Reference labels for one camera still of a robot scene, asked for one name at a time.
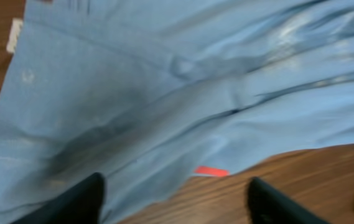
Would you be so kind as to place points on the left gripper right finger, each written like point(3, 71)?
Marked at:
point(267, 205)

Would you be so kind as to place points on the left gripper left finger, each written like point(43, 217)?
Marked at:
point(80, 204)

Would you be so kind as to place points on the light blue t-shirt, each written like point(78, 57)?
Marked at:
point(145, 92)

